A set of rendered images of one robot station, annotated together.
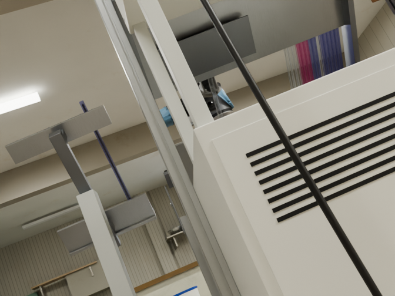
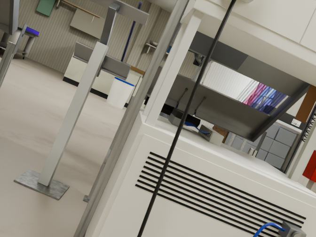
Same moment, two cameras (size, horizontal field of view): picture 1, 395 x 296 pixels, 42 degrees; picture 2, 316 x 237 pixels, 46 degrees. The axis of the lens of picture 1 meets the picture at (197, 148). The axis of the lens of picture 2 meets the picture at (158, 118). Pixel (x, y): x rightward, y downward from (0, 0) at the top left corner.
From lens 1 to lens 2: 52 cm
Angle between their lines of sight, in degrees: 20
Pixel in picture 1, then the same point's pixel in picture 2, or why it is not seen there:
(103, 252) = (85, 79)
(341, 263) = (140, 218)
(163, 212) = (158, 28)
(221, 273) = (114, 154)
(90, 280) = (88, 23)
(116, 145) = not seen: outside the picture
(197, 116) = (149, 118)
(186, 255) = (146, 61)
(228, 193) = (129, 158)
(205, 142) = (141, 132)
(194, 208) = (130, 120)
